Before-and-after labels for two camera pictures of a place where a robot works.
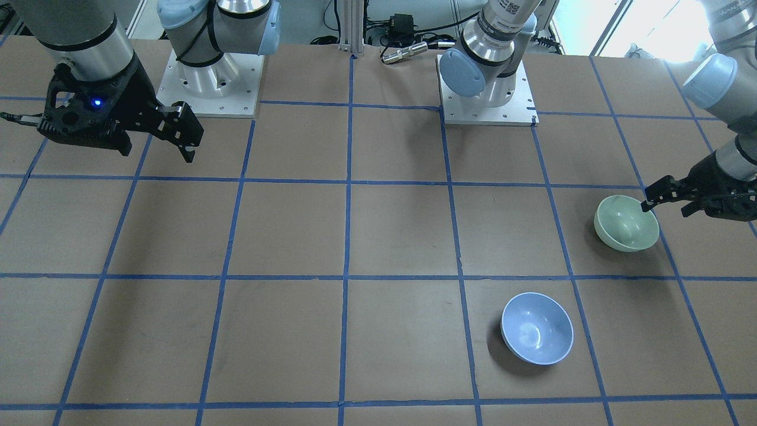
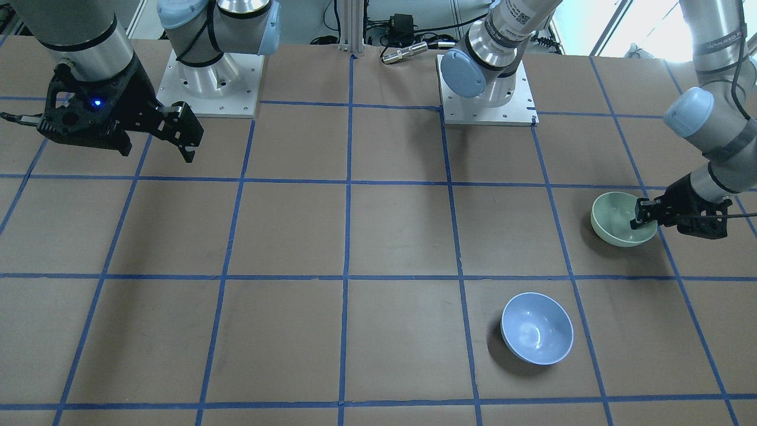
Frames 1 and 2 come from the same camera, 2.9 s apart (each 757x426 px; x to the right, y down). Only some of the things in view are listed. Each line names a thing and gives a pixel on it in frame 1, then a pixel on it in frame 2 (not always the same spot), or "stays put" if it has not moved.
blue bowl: x=536 y=329 stays put
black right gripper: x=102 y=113 stays put
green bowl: x=621 y=225 stays put
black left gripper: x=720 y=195 to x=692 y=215
